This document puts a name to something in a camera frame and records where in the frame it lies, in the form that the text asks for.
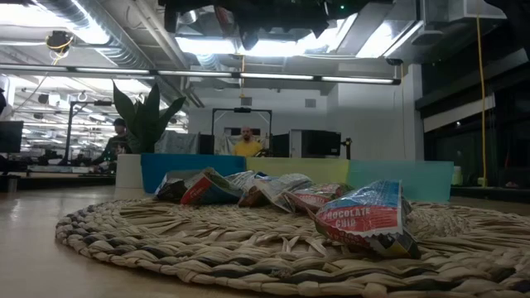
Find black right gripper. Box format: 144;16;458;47
159;0;332;51

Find granola bar red-blue wrapper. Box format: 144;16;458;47
180;166;245;206

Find red chocolate granola bar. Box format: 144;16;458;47
285;182;355;214

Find chocolate chip granola bar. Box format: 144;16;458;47
306;178;422;260

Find long light bar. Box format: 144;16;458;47
0;63;402;86

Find person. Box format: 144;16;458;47
231;126;266;157
91;118;133;174

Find black box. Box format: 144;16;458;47
197;132;215;156

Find large black monitor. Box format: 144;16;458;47
271;128;343;159

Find grey cloth cover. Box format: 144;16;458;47
155;130;200;155

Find yellow plastic bin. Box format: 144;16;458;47
245;156;351;187

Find green snake plant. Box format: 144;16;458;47
112;80;187;155

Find white plant pot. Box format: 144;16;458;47
114;153;144;190

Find round woven mat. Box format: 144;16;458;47
55;197;530;298

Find green plastic bin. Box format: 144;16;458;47
346;160;455;204

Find dark workbench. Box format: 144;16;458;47
0;171;117;192

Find grey cup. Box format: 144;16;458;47
4;174;21;194

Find black background rig frame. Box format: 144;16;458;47
211;108;273;156

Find black ceiling cable reel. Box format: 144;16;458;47
44;30;75;55

